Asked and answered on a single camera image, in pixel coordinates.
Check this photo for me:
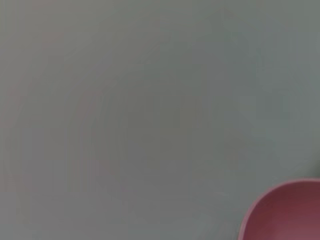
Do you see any pink plastic bowl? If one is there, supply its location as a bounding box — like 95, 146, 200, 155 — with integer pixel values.
237, 177, 320, 240

